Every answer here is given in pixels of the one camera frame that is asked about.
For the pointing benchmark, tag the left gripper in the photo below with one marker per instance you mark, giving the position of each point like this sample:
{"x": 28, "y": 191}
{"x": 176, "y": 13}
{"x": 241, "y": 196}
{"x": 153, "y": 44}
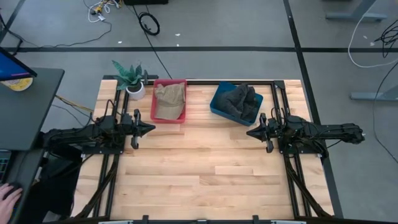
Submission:
{"x": 129, "y": 127}

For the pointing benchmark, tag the snake plant in white pot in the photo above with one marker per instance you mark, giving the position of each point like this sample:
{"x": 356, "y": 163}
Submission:
{"x": 136, "y": 91}

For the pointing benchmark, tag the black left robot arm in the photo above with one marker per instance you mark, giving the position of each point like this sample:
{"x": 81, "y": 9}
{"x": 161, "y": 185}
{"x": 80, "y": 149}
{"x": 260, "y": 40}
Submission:
{"x": 77, "y": 135}

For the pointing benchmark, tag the person's hand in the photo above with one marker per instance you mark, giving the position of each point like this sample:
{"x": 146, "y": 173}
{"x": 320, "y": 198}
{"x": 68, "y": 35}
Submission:
{"x": 7, "y": 208}

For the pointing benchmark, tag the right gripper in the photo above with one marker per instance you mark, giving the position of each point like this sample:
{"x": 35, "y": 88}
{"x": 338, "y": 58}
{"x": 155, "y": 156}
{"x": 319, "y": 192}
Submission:
{"x": 272, "y": 130}

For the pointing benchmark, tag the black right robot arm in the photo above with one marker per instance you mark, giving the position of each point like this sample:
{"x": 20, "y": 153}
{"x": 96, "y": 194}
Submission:
{"x": 326, "y": 132}

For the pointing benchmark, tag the black desk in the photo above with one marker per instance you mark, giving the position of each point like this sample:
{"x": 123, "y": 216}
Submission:
{"x": 25, "y": 118}

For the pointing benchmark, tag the black box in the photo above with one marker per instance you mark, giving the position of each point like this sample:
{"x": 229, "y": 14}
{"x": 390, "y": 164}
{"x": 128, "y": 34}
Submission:
{"x": 146, "y": 2}

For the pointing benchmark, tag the yellow round disc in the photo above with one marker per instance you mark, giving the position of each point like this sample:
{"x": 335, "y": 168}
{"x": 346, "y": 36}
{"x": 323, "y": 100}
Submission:
{"x": 20, "y": 84}

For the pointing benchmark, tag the black computer mouse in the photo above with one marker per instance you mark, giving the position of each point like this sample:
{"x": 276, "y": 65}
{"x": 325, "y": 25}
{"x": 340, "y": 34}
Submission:
{"x": 14, "y": 191}

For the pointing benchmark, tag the black keyboard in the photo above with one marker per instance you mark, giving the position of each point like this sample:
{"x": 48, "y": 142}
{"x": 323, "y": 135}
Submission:
{"x": 3, "y": 165}

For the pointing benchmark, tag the black office chair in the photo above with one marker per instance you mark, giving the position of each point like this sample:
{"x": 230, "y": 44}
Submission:
{"x": 59, "y": 186}

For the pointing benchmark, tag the blue plastic bin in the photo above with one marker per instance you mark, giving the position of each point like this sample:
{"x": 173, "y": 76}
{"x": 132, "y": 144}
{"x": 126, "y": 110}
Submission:
{"x": 221, "y": 87}

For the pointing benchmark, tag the grey desk foot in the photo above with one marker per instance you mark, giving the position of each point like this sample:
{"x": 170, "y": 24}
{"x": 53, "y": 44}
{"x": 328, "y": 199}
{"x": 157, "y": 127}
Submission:
{"x": 373, "y": 96}
{"x": 354, "y": 15}

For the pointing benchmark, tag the computer monitor blue screen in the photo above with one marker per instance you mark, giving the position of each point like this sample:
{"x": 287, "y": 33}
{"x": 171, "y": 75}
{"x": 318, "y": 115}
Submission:
{"x": 9, "y": 68}

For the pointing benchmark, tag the pink plastic bin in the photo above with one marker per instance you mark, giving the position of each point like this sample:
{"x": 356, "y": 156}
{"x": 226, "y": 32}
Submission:
{"x": 168, "y": 81}

